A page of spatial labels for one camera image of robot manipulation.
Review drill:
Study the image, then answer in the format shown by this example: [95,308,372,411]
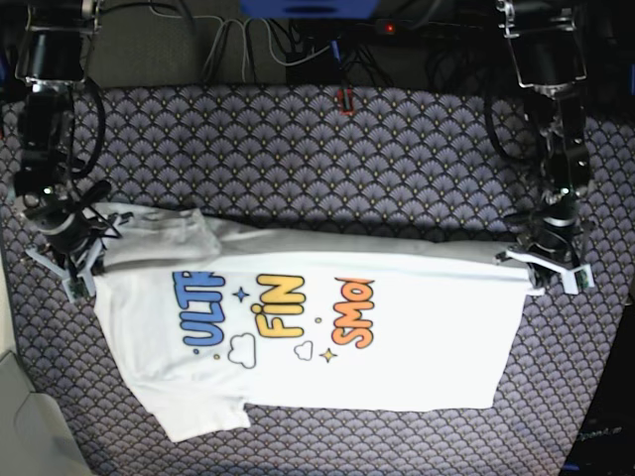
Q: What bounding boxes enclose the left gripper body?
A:
[515,200,581,265]

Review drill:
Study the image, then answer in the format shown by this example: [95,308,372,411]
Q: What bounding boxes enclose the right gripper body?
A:
[24,198,117,268]

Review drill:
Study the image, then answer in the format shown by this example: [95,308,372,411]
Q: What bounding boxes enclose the white printed T-shirt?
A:
[94,203,534,442]

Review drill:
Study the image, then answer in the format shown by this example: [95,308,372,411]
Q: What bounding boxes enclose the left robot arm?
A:
[496,1,594,295]

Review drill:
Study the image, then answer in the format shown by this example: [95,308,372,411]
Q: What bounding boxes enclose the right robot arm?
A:
[11,1,117,280]

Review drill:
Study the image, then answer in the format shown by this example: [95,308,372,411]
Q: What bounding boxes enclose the grey patterned table mat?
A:
[1,86,634,475]

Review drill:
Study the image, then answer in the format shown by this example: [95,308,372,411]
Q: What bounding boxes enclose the black device with logo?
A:
[561,295,634,475]

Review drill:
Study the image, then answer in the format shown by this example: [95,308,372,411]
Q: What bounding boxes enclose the red black table clamp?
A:
[336,88,355,116]

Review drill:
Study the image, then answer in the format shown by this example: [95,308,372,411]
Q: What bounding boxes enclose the black power strip red light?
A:
[372,18,485,35]

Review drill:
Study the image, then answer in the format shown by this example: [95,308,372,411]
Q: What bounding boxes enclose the blue box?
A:
[240,0,379,19]

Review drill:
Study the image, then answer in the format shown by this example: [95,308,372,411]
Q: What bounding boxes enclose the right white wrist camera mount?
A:
[26,208,133,303]

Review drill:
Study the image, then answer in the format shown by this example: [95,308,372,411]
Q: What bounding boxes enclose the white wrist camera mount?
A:
[26,208,133,303]
[495,247,595,296]

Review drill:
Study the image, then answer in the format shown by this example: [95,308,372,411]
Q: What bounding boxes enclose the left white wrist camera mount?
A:
[495,247,595,296]

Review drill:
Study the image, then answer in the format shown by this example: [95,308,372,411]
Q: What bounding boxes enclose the grey cables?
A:
[148,12,333,85]

